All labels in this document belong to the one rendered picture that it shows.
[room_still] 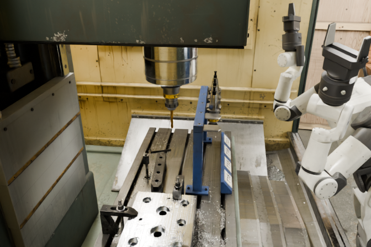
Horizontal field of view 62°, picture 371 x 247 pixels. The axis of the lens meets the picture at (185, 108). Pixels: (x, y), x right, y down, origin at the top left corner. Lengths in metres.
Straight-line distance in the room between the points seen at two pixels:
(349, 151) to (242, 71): 1.00
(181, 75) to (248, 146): 1.20
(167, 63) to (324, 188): 0.64
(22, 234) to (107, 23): 0.70
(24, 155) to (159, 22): 0.57
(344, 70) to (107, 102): 1.61
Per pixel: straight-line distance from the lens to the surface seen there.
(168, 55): 0.83
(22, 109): 1.02
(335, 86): 0.94
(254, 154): 1.96
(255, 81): 1.99
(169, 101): 0.94
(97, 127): 2.30
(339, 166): 1.14
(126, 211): 1.15
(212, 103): 1.34
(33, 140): 1.08
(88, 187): 1.59
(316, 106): 1.01
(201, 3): 0.75
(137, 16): 0.78
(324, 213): 1.56
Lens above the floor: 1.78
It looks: 24 degrees down
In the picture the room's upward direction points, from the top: straight up
